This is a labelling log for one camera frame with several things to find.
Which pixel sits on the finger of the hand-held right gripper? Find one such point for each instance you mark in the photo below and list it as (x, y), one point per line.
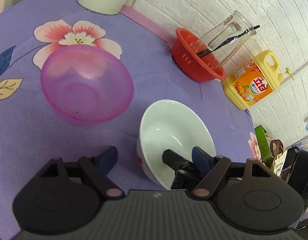
(180, 170)

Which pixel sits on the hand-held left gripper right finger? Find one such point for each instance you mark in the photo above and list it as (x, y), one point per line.
(199, 158)

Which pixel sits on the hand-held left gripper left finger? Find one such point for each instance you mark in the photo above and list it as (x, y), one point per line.
(107, 158)

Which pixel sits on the white ceramic bowl red pattern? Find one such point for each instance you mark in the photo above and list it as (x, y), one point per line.
(169, 127)

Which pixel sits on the pink plastic bowl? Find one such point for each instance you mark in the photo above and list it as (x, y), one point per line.
(86, 85)

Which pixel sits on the green box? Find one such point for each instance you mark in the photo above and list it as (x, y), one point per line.
(264, 145)

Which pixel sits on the cream tote bag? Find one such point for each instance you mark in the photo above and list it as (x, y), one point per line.
(279, 160)

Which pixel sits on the purple floral tablecloth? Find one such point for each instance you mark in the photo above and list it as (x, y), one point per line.
(26, 130)

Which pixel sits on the yellow detergent bottle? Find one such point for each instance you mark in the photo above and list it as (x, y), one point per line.
(254, 85)

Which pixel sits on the red plastic colander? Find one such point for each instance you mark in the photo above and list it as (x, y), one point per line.
(189, 57)

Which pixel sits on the black straw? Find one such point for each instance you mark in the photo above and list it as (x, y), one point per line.
(226, 41)

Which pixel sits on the glass pitcher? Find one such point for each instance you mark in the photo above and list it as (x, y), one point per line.
(234, 32)

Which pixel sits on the pink undercloth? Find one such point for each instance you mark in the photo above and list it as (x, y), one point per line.
(149, 25)

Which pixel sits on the white wall pipe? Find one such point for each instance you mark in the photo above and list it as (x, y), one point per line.
(301, 70)

